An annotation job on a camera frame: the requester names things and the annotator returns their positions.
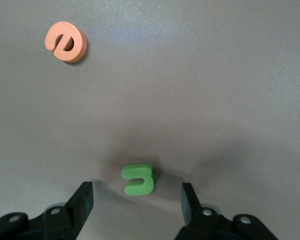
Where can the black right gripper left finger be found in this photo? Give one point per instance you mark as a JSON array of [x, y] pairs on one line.
[[82, 200]]

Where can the green foam letter u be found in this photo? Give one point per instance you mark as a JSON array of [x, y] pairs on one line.
[[146, 182]]

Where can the orange foam letter e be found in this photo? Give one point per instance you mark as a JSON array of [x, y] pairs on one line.
[[75, 35]]

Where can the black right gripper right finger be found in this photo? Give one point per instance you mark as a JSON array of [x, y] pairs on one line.
[[188, 202]]

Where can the brown table cover sheet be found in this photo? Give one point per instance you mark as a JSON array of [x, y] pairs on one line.
[[190, 100]]

